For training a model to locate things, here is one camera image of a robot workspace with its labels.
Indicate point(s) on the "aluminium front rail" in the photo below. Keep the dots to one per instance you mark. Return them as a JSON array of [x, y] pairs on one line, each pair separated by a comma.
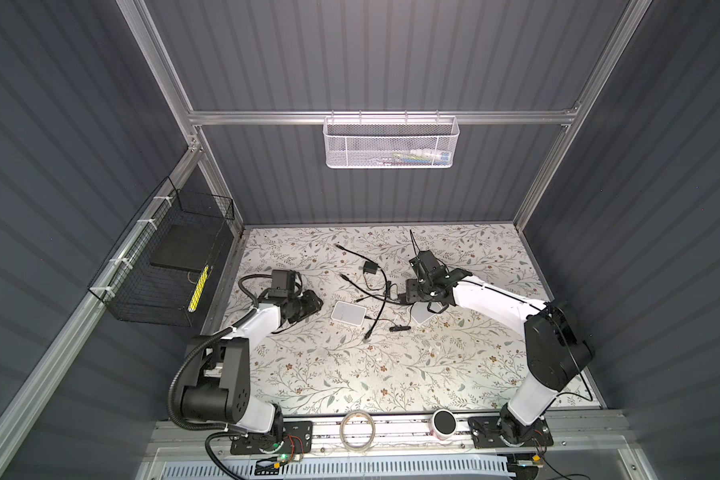
[[401, 434]]

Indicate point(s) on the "clear tape roll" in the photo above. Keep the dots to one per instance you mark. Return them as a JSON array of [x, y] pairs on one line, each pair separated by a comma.
[[357, 431]]

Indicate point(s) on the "black foam pad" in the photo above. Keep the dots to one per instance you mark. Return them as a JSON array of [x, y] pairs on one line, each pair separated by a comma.
[[184, 248]]

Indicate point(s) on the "black wire basket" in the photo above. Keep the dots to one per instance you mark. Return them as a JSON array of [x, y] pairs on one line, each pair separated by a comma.
[[135, 291]]

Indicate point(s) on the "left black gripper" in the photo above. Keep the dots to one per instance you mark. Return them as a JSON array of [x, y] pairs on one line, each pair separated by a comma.
[[310, 304]]

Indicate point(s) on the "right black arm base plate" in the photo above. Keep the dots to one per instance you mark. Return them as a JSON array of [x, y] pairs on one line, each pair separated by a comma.
[[503, 430]]

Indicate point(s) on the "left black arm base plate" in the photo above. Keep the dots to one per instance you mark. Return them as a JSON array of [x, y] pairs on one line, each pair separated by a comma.
[[290, 437]]

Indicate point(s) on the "white wire mesh basket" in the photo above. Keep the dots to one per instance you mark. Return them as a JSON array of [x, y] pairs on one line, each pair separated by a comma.
[[384, 141]]

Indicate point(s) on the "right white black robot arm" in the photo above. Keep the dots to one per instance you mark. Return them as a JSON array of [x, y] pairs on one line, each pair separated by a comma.
[[554, 354]]

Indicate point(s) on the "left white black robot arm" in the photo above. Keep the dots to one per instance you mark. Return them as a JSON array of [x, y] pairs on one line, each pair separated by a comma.
[[212, 388]]

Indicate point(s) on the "white network switch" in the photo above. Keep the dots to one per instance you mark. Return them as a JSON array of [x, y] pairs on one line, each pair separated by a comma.
[[350, 314], [420, 313]]

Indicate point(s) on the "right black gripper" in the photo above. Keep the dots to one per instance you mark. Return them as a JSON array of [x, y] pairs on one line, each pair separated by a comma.
[[410, 290]]

